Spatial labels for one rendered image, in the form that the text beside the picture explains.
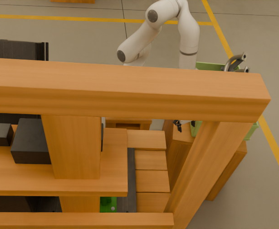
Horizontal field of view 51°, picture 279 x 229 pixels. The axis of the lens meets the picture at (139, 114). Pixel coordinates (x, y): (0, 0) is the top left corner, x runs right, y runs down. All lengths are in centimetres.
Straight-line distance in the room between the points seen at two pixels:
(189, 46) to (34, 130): 82
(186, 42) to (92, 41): 272
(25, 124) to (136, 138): 97
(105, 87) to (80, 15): 395
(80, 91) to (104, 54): 322
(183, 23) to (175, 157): 110
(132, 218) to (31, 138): 50
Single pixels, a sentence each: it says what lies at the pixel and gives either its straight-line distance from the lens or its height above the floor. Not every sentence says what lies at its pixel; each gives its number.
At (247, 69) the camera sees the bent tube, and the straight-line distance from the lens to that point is 211.
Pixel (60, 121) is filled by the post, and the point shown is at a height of 183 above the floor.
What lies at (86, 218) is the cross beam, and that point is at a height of 128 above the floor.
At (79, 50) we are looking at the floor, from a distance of 391.
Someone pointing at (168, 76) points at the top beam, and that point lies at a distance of 69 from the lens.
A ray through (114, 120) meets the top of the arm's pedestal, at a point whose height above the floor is 84.
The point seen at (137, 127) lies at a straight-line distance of 210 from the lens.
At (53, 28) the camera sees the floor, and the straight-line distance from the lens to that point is 430.
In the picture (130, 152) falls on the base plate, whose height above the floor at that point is 90.
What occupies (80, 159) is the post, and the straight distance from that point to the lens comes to 87.
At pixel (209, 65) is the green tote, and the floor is 94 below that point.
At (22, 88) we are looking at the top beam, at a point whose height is 193.
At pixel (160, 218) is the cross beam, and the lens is 122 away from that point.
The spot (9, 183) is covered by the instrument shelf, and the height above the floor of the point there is 154.
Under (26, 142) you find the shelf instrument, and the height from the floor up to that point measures 161.
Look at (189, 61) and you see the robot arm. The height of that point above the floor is 149.
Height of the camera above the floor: 239
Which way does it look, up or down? 49 degrees down
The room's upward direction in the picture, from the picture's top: 10 degrees clockwise
